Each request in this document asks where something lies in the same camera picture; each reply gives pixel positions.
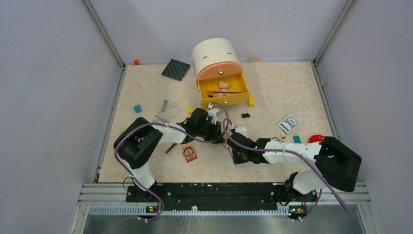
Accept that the teal small block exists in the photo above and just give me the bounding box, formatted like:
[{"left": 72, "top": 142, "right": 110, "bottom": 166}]
[{"left": 293, "top": 136, "right": 301, "bottom": 143}]

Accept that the wooden block at back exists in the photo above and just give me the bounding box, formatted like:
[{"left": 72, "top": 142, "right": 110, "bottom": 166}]
[{"left": 248, "top": 58, "right": 262, "bottom": 63}]

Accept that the blue lego brick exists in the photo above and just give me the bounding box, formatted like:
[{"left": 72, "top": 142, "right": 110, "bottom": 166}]
[{"left": 133, "top": 105, "right": 142, "bottom": 113}]

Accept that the yellow drawer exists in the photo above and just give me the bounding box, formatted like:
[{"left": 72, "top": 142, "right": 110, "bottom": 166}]
[{"left": 197, "top": 73, "right": 250, "bottom": 108}]

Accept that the beige makeup sponge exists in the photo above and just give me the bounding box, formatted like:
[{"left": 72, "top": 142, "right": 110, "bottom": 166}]
[{"left": 218, "top": 80, "right": 230, "bottom": 89}]

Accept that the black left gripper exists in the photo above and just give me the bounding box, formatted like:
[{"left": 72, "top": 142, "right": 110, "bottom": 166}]
[{"left": 195, "top": 119, "right": 225, "bottom": 144}]

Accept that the yellow block near drawer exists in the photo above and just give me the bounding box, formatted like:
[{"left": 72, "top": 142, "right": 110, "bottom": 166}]
[{"left": 247, "top": 96, "right": 255, "bottom": 107}]

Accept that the red plastic clip toy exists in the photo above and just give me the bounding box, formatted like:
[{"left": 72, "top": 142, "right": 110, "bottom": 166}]
[{"left": 308, "top": 135, "right": 325, "bottom": 143}]

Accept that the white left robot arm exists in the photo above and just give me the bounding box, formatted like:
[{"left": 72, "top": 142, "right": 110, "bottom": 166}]
[{"left": 113, "top": 104, "right": 224, "bottom": 202}]

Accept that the black makeup brush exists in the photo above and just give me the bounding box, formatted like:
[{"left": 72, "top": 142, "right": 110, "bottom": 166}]
[{"left": 207, "top": 91, "right": 241, "bottom": 98}]

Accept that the green tube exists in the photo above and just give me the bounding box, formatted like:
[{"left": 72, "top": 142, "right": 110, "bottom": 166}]
[{"left": 161, "top": 99, "right": 168, "bottom": 113}]

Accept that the purple cable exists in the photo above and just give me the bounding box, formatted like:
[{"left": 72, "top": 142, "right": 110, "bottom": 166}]
[
  {"left": 222, "top": 117, "right": 353, "bottom": 221},
  {"left": 114, "top": 102, "right": 230, "bottom": 222}
]

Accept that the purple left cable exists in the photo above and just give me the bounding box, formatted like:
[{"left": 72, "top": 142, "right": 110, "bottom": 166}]
[{"left": 114, "top": 102, "right": 230, "bottom": 222}]

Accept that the black textured square mat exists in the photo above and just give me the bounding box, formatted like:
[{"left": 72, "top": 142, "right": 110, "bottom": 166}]
[{"left": 161, "top": 59, "right": 190, "bottom": 81}]

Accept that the dark red lip gloss tube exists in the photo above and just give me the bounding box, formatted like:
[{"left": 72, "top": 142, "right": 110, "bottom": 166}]
[{"left": 165, "top": 143, "right": 176, "bottom": 154}]

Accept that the red owl number puzzle piece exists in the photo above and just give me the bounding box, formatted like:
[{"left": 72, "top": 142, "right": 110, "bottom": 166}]
[{"left": 183, "top": 146, "right": 197, "bottom": 163}]

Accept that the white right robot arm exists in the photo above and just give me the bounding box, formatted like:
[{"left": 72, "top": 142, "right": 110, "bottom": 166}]
[{"left": 225, "top": 131, "right": 362, "bottom": 201}]

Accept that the cream round drawer organizer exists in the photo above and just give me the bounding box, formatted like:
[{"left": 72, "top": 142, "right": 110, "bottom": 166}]
[{"left": 192, "top": 38, "right": 243, "bottom": 80}]

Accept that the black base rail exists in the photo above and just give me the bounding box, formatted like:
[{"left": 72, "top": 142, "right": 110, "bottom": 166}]
[{"left": 126, "top": 182, "right": 317, "bottom": 211}]

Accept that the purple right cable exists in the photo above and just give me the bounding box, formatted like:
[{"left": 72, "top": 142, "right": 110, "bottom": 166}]
[{"left": 222, "top": 117, "right": 353, "bottom": 221}]

